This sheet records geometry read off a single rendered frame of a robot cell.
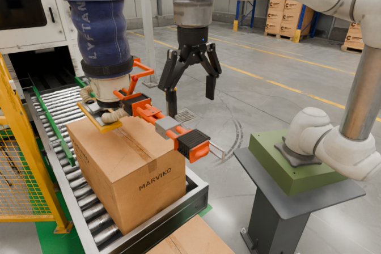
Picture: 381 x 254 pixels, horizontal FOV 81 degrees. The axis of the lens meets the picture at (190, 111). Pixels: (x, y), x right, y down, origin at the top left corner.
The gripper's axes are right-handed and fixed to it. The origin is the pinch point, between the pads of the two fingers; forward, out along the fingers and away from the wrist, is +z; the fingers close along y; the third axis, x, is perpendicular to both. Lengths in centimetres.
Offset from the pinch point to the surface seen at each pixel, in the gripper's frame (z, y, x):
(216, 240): 82, -15, 1
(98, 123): 25, 14, -48
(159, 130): 15.1, 3.8, -13.4
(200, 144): 12.0, 0.7, 4.8
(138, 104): 12.3, 2.5, -29.9
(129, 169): 42, 11, -29
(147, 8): 4, -161, -305
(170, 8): 66, -606, -881
